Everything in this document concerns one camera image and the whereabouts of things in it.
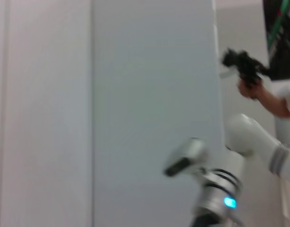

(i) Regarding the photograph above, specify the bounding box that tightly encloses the black handheld controller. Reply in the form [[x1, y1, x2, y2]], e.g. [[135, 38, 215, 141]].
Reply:
[[219, 48, 270, 88]]

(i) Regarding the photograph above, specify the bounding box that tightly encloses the person's bare forearm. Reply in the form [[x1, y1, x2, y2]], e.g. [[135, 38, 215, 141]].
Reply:
[[255, 85, 290, 118]]

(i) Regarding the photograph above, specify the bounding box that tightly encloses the person's hand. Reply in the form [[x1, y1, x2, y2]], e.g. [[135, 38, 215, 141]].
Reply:
[[238, 78, 264, 99]]

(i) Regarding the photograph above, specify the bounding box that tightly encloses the dark monitor screen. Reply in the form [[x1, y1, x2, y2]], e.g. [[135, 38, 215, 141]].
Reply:
[[262, 0, 290, 81]]

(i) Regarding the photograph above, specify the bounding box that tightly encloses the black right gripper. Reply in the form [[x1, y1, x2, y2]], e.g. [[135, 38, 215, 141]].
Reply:
[[191, 212, 233, 227]]

